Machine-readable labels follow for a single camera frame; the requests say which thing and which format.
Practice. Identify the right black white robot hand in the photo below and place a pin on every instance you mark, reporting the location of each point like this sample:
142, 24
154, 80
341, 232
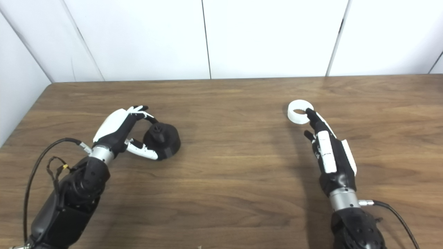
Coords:
341, 169

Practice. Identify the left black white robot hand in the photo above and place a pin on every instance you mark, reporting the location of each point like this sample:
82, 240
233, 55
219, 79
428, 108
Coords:
112, 133

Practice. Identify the round black plastic part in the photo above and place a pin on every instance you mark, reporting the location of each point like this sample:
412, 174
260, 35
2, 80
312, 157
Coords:
169, 141

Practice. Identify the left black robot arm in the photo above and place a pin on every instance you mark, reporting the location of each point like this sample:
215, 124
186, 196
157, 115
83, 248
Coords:
72, 204

